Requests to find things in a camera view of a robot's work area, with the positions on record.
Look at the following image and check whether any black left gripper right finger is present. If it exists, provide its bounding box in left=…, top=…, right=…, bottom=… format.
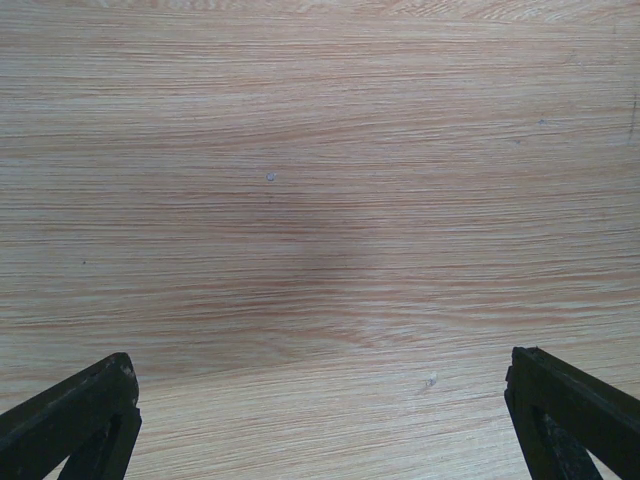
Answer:
left=504, top=347, right=639, bottom=479

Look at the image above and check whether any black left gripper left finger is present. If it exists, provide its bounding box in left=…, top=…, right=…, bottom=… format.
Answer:
left=1, top=352, right=142, bottom=479

